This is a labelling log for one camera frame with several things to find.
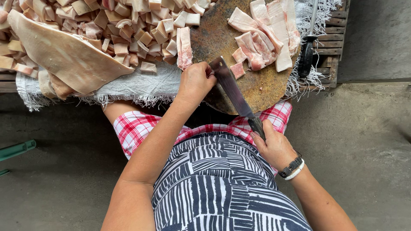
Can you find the person's right hand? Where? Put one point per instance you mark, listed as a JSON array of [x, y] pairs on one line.
[[275, 147]]

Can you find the small pork chunk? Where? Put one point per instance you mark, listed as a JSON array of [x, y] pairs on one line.
[[239, 55], [238, 70]]

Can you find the person's left thigh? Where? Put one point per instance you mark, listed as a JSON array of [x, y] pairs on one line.
[[117, 109]]

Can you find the red white plaid shorts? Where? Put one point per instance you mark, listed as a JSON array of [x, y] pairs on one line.
[[135, 128]]

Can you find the wooden slatted pallet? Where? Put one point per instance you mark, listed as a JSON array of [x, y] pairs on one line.
[[330, 38]]

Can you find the pile of cut pork cubes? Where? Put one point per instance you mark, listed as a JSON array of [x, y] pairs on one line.
[[96, 25]]

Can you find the heap of pork belly slabs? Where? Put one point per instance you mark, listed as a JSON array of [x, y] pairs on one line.
[[273, 32]]

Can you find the green metal bar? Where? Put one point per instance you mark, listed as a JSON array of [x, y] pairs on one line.
[[16, 150], [4, 172]]

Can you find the small pork skin sheet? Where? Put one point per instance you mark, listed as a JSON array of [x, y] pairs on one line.
[[56, 87]]

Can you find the round wooden chopping board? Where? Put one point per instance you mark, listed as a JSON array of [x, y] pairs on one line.
[[224, 35]]

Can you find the navy white striped shirt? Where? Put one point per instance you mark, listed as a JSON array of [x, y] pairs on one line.
[[218, 189]]

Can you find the large pork skin sheet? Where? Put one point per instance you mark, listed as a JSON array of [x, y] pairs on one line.
[[64, 54]]

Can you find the person's left hand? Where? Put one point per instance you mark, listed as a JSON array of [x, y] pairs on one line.
[[194, 84]]

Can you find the white woven frayed cloth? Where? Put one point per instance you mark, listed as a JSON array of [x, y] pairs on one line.
[[151, 81]]

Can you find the long pork belly strip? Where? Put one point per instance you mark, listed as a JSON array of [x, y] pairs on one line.
[[184, 48]]

